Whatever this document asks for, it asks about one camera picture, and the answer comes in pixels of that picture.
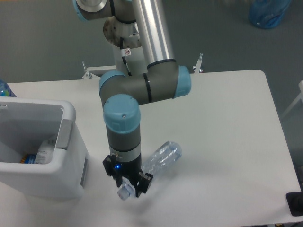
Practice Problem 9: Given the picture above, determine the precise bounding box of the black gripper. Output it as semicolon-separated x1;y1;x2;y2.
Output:
102;155;153;198

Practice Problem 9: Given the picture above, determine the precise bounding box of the clear crushed plastic bottle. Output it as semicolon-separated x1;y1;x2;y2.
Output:
117;141;182;201

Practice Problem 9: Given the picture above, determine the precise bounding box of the clear plastic wrapper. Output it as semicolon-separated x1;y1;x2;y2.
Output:
35;139;55;165

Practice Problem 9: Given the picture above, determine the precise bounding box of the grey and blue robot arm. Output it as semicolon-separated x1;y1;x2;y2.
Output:
73;0;191;200

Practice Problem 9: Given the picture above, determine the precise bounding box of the white plastic trash can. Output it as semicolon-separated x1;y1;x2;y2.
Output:
0;97;89;198

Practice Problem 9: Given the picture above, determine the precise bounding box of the colourful snack wrapper in bin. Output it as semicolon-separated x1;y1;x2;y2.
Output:
20;154;36;164

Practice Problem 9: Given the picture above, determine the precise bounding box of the blue bottle at left edge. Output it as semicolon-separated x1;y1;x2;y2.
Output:
0;80;16;97

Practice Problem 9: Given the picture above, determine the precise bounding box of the black device at table corner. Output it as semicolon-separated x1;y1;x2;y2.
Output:
286;192;303;217

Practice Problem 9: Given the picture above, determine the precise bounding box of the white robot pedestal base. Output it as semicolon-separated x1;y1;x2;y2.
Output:
81;17;204;80

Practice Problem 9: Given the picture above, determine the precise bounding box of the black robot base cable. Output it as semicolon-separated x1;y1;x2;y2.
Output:
119;37;133;76

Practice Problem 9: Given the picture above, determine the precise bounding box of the white frame at right edge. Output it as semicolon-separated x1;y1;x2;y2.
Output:
281;80;303;119

